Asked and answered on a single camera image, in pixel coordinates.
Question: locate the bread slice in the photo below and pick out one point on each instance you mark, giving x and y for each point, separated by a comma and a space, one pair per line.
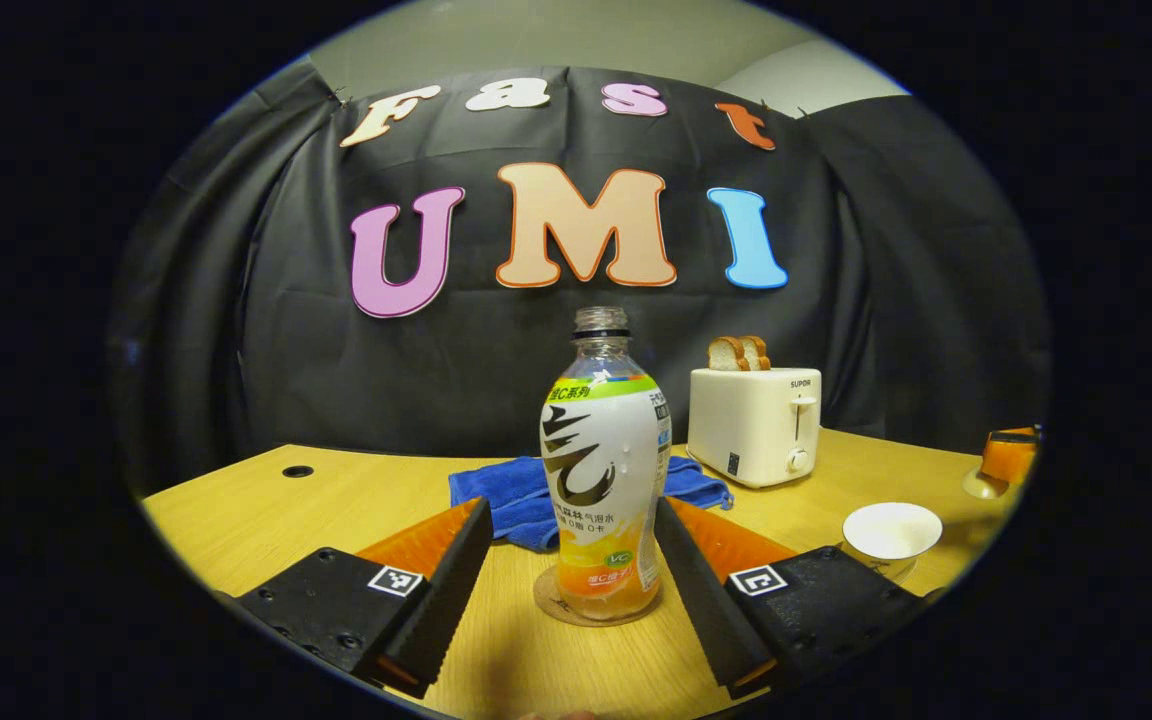
726, 354
758, 352

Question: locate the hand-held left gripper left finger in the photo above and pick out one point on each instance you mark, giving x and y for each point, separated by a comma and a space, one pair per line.
451, 590

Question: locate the cream ceramic teacup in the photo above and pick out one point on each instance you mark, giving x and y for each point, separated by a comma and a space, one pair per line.
891, 528

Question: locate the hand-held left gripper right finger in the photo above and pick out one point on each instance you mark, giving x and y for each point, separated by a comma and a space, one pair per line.
701, 590

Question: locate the blue folded towel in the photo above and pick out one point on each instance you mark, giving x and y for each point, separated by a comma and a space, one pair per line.
496, 495

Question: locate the round brown coaster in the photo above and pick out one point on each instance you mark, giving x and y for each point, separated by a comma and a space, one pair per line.
548, 600

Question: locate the white toaster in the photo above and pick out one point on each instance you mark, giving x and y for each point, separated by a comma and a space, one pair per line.
751, 425

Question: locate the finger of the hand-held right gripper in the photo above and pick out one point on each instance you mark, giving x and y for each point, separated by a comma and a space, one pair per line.
1011, 458

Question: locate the clear water bottle yellow drink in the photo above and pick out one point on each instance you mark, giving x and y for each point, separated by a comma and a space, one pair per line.
601, 460

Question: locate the cream teacup lid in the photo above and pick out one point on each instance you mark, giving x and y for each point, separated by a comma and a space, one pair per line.
978, 487

